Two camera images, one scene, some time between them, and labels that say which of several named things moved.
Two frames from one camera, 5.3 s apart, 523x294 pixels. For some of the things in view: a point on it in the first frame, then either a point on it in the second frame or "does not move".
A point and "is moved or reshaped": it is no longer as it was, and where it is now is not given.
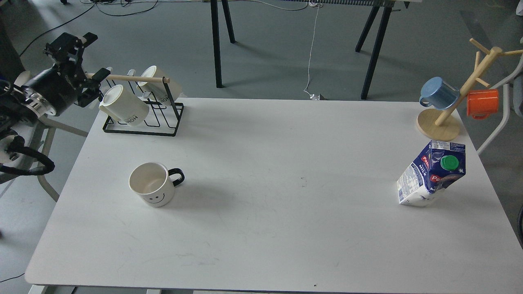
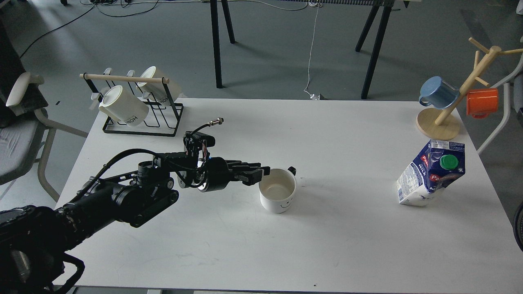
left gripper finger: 91,90 → 250,178
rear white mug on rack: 169,92 does not move
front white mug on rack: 120,105 does not move
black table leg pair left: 215,28 does not move
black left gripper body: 59,87 → 219,174
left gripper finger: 68,47 → 235,164
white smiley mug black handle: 155,183 is moved or reshaped
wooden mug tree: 440,125 does not move
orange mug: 481,103 does not move
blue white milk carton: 441,164 does not move
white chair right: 517,77 does not move
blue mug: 440,94 does not move
